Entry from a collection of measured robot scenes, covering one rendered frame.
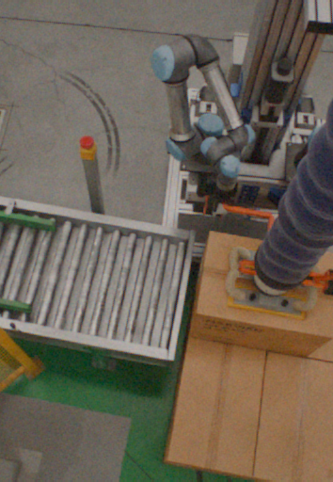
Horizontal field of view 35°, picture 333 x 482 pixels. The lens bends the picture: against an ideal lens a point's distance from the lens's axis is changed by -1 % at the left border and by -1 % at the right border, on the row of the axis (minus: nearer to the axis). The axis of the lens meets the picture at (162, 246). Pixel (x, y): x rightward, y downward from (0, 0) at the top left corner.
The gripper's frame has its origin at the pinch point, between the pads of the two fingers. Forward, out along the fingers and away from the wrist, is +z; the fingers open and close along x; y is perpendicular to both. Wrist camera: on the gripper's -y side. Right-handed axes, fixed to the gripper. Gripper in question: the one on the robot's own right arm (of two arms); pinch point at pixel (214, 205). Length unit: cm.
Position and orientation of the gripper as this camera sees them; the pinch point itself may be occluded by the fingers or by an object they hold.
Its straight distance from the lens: 233.1
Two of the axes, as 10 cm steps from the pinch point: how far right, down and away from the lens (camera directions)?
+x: 1.8, -9.0, 4.0
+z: -0.3, 4.0, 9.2
